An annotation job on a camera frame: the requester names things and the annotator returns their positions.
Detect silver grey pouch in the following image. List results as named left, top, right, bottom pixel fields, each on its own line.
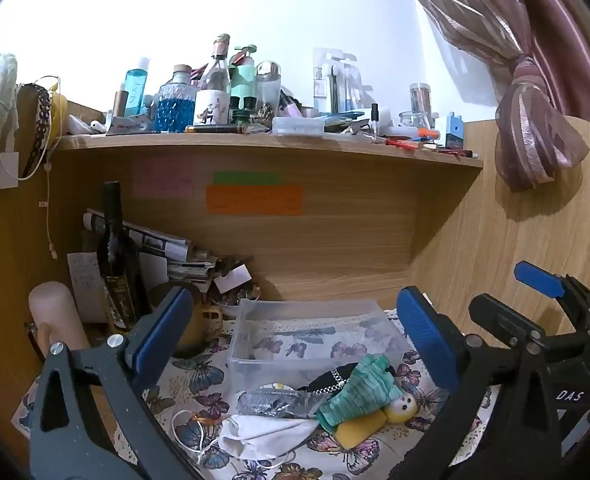
left=236, top=389, right=327, bottom=419

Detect dark wine bottle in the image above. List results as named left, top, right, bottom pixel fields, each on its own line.
left=96, top=181, right=143, bottom=332

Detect clear flat plastic case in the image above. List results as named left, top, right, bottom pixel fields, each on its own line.
left=272, top=116, right=326, bottom=136

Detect clear glass bottle with cork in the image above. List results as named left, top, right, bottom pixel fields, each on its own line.
left=201, top=33, right=232, bottom=93

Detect yellow sponge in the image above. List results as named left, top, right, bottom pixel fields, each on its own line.
left=335, top=412, right=387, bottom=449

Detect clear plastic storage box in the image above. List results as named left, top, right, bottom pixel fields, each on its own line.
left=227, top=298, right=408, bottom=397

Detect wooden shelf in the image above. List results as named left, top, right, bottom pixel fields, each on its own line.
left=54, top=130, right=484, bottom=170

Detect small bowl of trinkets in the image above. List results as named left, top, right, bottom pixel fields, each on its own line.
left=210, top=284, right=262, bottom=320

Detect tall light blue bottle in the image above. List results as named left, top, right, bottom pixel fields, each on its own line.
left=124, top=57, right=151, bottom=117

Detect beige cylinder candle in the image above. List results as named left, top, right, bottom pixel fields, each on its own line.
left=28, top=282, right=92, bottom=357

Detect green sticky note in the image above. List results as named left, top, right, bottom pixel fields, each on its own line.
left=213, top=172, right=282, bottom=186

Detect mint green pump bottle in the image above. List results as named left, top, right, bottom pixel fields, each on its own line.
left=229, top=44, right=258, bottom=100

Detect mauve striped curtain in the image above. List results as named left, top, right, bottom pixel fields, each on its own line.
left=397, top=0, right=590, bottom=194

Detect blue glass bottle with cork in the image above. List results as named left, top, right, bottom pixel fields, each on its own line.
left=155, top=64, right=199, bottom=134

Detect brown mug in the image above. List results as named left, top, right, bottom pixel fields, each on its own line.
left=150, top=282, right=224, bottom=358

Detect orange sticky note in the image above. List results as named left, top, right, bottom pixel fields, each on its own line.
left=205, top=184, right=304, bottom=216

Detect blue pencil sharpener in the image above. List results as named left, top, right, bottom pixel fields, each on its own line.
left=444, top=112, right=465, bottom=150

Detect pink sticky note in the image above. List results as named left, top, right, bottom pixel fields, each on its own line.
left=132, top=156, right=196, bottom=199

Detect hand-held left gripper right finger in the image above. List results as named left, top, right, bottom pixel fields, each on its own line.
left=390, top=286, right=562, bottom=480

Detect butterfly printed table cloth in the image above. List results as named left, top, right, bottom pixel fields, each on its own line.
left=12, top=310, right=500, bottom=480

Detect patterned headband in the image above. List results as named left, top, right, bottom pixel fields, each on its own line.
left=19, top=84, right=57, bottom=181

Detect yellow doll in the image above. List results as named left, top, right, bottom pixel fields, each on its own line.
left=315, top=354, right=421, bottom=435

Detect white printed mug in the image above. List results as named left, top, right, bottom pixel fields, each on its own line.
left=194, top=89, right=232, bottom=126

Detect white paper tag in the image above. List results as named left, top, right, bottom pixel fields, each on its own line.
left=0, top=152, right=19, bottom=190

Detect toothbrush blister pack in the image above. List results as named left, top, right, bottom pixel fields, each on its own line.
left=312, top=48, right=365, bottom=114

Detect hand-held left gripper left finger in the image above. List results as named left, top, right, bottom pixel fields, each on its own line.
left=28, top=286, right=202, bottom=480

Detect white charging cable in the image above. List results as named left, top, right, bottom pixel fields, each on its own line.
left=20, top=76, right=62, bottom=261

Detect white handwritten paper note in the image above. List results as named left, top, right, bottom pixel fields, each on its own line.
left=67, top=252, right=107, bottom=324

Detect white paper card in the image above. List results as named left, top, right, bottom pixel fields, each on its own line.
left=213, top=264, right=253, bottom=294

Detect glass jar with sticks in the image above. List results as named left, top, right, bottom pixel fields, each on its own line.
left=408, top=82, right=434, bottom=129

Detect silver capped glass jar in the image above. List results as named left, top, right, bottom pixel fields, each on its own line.
left=255, top=60, right=283, bottom=108

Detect rolled newspapers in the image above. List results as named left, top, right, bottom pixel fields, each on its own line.
left=82, top=208, right=218, bottom=283

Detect white face mask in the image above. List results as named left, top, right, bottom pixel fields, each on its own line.
left=219, top=414, right=322, bottom=461

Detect black band with silver chain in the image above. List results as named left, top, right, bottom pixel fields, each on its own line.
left=297, top=366, right=358, bottom=397

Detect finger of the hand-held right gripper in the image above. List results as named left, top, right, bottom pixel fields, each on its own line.
left=514, top=260, right=590, bottom=333
left=469, top=293, right=546, bottom=352

